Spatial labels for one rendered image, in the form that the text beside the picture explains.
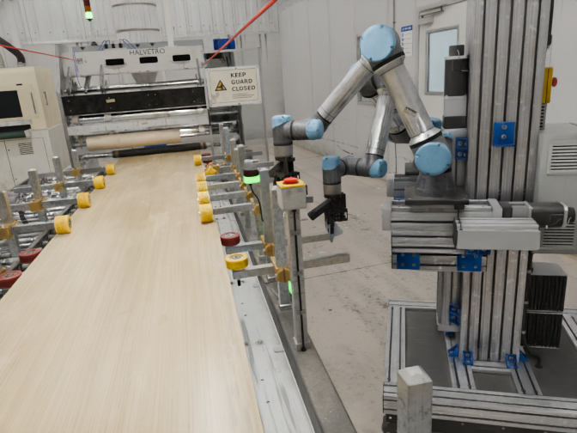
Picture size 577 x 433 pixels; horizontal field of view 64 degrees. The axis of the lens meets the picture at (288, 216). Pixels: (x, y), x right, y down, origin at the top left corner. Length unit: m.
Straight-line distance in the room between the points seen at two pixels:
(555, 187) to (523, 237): 0.33
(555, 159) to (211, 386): 1.48
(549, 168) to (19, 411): 1.80
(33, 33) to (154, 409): 10.11
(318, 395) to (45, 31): 10.02
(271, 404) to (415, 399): 0.79
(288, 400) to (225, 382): 0.41
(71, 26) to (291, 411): 9.89
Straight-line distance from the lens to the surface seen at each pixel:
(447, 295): 2.22
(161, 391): 1.06
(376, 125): 1.91
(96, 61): 4.62
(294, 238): 1.31
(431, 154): 1.62
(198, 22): 10.73
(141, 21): 8.35
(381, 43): 1.61
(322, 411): 1.25
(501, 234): 1.73
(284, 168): 1.78
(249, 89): 4.29
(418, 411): 0.69
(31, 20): 10.87
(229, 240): 1.85
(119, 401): 1.06
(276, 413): 1.38
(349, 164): 1.92
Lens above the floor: 1.51
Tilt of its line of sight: 17 degrees down
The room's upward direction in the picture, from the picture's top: 4 degrees counter-clockwise
